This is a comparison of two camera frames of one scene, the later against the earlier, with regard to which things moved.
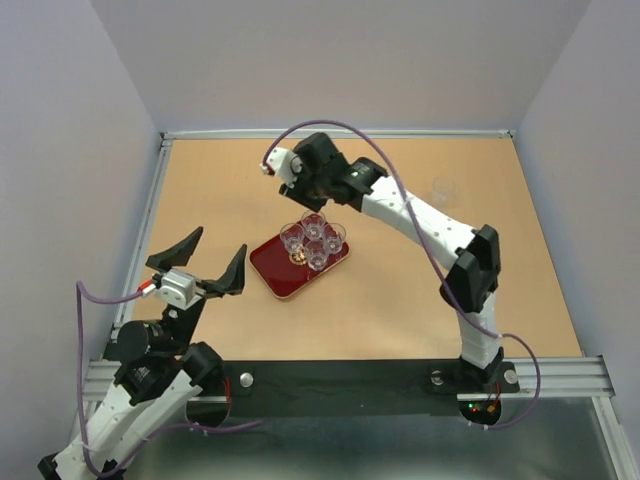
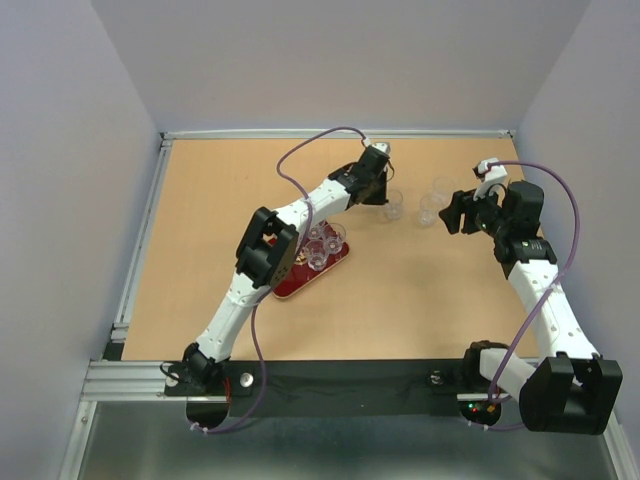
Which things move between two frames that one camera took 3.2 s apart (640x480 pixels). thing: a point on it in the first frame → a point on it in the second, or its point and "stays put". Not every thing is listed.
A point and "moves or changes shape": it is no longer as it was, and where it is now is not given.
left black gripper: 232,279 → 379,199
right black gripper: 298,192 → 462,202
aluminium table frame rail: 539,377 stays put
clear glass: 317,253 stays put
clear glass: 313,223 stays put
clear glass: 334,235 stays put
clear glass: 292,236 moves or changes shape
